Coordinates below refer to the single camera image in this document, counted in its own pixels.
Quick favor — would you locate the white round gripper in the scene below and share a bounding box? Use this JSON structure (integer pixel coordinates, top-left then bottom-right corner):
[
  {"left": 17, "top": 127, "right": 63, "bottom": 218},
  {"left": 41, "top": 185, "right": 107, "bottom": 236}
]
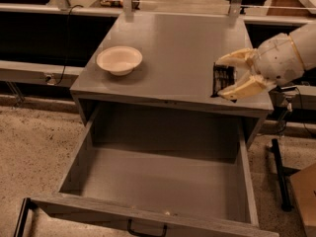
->
[{"left": 215, "top": 34, "right": 304, "bottom": 101}]

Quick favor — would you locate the black rxbar chocolate wrapper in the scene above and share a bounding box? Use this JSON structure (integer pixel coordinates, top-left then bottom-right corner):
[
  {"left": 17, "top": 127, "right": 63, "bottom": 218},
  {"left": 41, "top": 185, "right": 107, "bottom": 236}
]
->
[{"left": 211, "top": 64, "right": 235, "bottom": 98}]

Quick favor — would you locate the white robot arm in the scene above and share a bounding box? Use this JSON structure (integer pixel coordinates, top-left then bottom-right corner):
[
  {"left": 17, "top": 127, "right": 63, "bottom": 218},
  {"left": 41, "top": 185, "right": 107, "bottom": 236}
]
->
[{"left": 214, "top": 23, "right": 316, "bottom": 101}]

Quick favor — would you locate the grey wooden cabinet counter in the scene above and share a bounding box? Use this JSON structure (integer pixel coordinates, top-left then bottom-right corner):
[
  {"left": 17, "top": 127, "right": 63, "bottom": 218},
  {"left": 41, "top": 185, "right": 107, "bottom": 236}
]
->
[{"left": 71, "top": 11, "right": 273, "bottom": 144}]

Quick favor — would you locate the open grey wooden drawer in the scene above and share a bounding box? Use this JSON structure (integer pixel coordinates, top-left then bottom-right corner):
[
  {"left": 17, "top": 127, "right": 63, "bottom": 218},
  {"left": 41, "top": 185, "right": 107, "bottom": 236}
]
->
[{"left": 33, "top": 103, "right": 278, "bottom": 237}]

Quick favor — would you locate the brown cardboard box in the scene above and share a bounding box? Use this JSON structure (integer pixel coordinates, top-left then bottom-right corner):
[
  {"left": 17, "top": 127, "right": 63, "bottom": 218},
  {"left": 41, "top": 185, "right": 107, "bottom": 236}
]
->
[{"left": 290, "top": 164, "right": 316, "bottom": 237}]

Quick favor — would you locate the white ceramic bowl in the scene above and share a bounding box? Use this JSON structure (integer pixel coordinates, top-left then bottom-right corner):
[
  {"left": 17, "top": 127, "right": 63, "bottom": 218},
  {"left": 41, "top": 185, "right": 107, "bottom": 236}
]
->
[{"left": 96, "top": 46, "right": 142, "bottom": 76}]

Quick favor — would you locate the black metal stand leg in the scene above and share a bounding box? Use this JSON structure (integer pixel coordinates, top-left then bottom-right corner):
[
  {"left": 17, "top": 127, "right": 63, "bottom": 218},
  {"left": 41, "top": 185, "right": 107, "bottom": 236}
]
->
[{"left": 272, "top": 138, "right": 292, "bottom": 212}]

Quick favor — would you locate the black power cable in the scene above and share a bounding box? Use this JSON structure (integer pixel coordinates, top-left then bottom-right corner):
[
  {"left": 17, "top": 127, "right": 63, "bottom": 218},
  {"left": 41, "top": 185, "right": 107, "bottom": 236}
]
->
[{"left": 52, "top": 4, "right": 85, "bottom": 87}]

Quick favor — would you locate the black drawer handle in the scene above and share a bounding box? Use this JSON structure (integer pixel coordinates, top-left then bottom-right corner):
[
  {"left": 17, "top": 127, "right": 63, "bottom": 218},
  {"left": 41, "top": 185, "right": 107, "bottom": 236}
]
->
[{"left": 126, "top": 219, "right": 168, "bottom": 237}]

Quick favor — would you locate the grey metal rail shelf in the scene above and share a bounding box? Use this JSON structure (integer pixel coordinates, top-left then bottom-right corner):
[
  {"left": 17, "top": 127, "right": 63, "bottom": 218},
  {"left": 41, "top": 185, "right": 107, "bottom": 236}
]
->
[{"left": 0, "top": 60, "right": 83, "bottom": 88}]

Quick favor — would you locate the black metal frame lower left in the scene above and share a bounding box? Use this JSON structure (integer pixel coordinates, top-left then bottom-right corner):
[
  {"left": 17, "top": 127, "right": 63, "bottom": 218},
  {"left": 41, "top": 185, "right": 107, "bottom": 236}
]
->
[{"left": 13, "top": 197, "right": 38, "bottom": 237}]

